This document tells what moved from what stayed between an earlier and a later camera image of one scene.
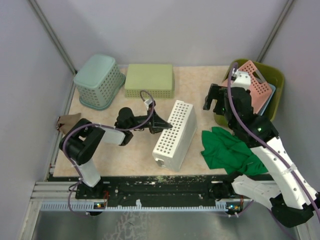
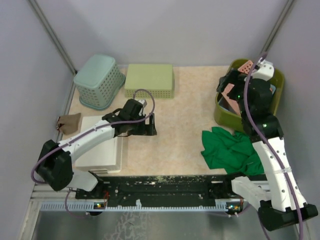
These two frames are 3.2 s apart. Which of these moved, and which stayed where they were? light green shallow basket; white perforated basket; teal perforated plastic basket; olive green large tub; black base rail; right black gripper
Moved: right black gripper; white perforated basket
Stayed: light green shallow basket; teal perforated plastic basket; black base rail; olive green large tub
